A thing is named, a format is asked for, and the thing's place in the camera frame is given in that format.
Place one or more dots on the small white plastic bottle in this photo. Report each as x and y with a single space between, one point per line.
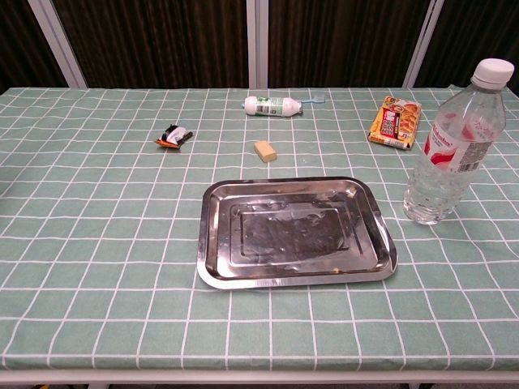
271 106

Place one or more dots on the stainless steel rectangular tray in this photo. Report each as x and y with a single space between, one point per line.
292 237

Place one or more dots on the small yellow block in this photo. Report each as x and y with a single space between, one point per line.
265 151

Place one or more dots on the clear plastic water bottle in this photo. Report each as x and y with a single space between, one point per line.
446 166

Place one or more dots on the white partition post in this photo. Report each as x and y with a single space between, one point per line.
61 44
421 44
257 44

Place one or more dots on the light blue toothbrush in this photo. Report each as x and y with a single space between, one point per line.
317 98

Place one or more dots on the dark corrugated partition panel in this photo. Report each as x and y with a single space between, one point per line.
344 40
20 36
478 28
154 40

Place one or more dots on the black and orange snack packet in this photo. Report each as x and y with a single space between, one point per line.
174 136

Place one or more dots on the yellow snack box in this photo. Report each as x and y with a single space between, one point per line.
395 121

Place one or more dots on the green checked tablecloth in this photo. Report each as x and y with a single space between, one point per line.
101 243

